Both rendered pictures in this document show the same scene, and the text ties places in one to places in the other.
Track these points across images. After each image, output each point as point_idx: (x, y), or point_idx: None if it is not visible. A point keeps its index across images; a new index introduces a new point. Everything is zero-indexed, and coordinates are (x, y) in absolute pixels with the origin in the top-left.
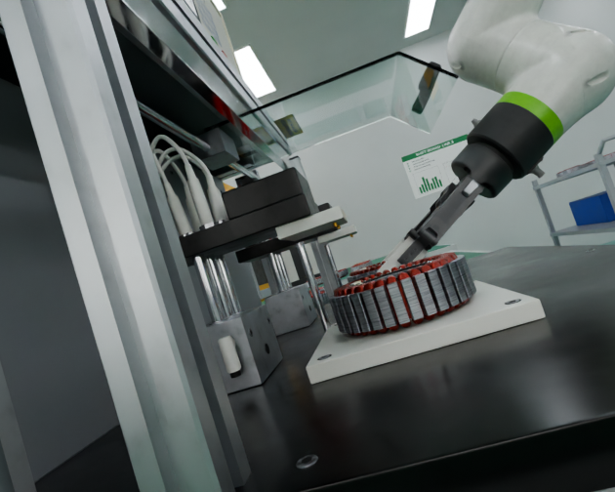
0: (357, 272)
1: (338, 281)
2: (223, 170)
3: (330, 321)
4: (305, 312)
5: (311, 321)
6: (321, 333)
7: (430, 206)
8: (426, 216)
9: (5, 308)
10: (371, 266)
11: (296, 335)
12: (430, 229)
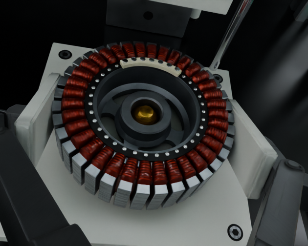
0: (100, 50)
1: (220, 42)
2: None
3: (78, 44)
4: (106, 7)
5: (125, 26)
6: None
7: (254, 243)
8: (289, 228)
9: None
10: (201, 86)
11: (56, 8)
12: None
